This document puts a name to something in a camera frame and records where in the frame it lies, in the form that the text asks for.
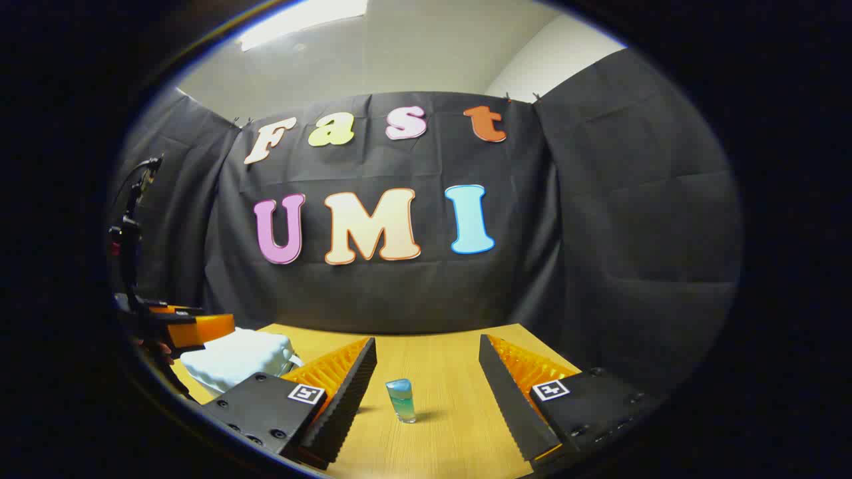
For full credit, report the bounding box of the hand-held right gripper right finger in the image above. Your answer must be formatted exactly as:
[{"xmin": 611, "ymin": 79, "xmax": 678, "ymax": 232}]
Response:
[{"xmin": 478, "ymin": 333, "xmax": 666, "ymax": 466}]

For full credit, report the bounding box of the black backdrop cloth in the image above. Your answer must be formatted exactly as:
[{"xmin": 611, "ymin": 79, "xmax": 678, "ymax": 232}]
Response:
[{"xmin": 110, "ymin": 48, "xmax": 743, "ymax": 400}]

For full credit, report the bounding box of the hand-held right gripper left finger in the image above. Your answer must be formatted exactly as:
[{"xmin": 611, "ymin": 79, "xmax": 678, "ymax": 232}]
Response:
[{"xmin": 200, "ymin": 336, "xmax": 378, "ymax": 472}]

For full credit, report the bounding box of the small blue-green bottle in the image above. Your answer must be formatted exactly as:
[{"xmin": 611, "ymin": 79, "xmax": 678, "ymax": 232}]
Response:
[{"xmin": 385, "ymin": 379, "xmax": 418, "ymax": 424}]

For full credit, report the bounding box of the white suitcase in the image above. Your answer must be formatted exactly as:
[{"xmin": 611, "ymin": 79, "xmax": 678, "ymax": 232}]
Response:
[{"xmin": 180, "ymin": 327, "xmax": 304, "ymax": 395}]

